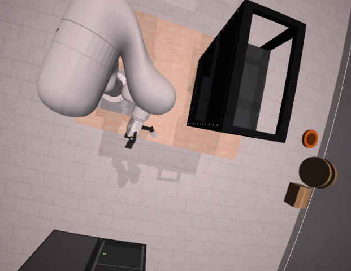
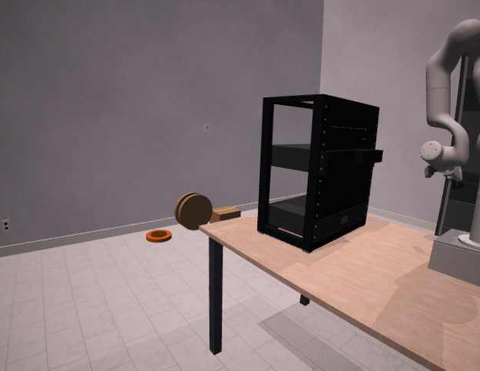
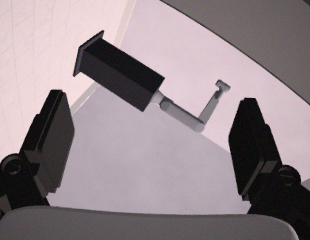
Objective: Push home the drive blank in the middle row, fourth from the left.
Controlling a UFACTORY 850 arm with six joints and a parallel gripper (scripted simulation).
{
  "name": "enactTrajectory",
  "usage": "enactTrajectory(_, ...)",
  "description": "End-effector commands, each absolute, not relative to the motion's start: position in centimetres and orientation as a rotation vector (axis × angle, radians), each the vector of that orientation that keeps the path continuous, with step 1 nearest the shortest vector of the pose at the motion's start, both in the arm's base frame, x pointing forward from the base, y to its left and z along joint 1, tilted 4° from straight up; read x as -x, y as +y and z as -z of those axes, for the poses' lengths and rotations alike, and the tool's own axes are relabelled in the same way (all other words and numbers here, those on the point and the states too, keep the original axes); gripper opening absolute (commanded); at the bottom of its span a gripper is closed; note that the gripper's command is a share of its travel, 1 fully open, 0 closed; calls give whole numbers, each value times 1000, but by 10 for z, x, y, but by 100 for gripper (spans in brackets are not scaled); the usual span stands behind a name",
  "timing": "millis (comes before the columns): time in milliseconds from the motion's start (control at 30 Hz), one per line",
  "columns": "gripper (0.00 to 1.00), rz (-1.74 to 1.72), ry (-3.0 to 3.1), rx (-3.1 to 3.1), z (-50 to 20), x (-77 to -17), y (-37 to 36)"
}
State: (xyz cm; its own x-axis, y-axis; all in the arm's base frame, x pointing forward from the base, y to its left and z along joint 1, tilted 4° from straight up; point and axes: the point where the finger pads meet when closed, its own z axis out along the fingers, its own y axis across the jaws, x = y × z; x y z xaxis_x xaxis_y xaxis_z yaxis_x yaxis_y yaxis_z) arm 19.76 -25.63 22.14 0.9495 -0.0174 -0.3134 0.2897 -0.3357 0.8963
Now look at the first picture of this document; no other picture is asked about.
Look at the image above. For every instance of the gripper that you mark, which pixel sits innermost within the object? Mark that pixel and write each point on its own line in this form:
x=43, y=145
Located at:
x=133, y=129

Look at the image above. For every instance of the black server rack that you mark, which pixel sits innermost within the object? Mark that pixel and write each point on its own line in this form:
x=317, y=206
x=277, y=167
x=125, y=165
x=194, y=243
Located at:
x=231, y=76

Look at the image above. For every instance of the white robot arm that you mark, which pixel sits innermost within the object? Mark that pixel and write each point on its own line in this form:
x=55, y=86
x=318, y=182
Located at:
x=82, y=62

